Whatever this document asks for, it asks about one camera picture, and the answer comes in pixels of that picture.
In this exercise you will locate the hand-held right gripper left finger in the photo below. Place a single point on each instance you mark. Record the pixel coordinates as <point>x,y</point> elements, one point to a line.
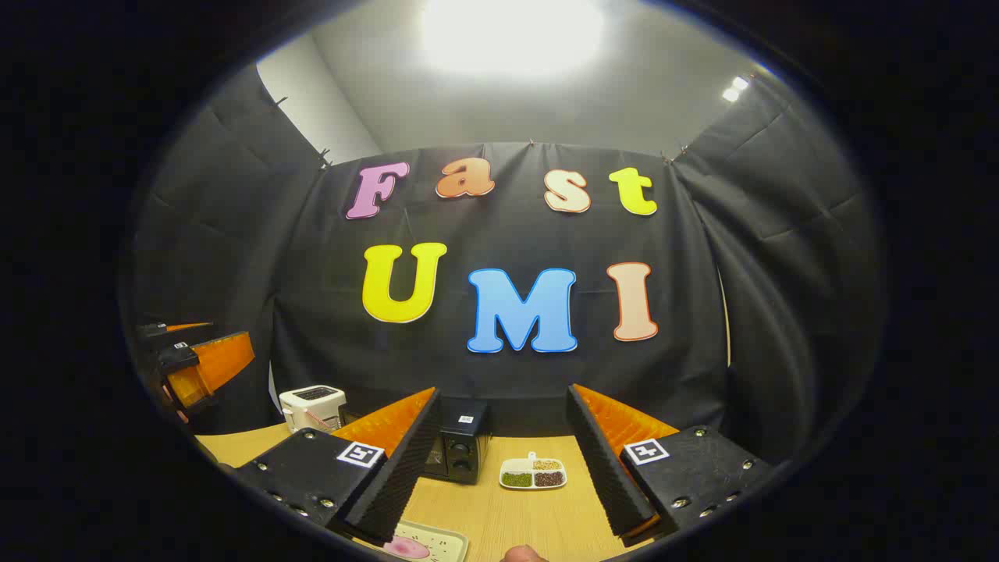
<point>394,476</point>

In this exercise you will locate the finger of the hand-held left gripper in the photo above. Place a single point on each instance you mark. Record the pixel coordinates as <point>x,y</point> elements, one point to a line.
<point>178,359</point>
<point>156,329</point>

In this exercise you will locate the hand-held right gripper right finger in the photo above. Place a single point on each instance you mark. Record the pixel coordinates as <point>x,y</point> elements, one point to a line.
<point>613,468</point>

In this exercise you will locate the pink meat slice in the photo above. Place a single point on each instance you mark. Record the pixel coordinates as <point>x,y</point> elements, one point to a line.
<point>406,549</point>

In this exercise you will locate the black electric oven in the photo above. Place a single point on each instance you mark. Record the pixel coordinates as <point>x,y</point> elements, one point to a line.
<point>464,445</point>

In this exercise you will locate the cream food tray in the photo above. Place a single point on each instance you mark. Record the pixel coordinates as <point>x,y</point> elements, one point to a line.
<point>445,542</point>

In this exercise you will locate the white divided dish of beans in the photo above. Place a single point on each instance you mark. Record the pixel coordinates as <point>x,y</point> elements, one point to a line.
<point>533,474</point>

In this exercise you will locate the white toaster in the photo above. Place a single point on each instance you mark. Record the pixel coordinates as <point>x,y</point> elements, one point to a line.
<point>312,406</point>

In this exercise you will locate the black backdrop cloth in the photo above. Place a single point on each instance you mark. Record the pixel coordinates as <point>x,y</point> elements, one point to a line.
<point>507,226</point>

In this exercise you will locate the small ceiling light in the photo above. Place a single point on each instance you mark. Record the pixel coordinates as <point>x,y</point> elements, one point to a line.
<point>734,87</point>

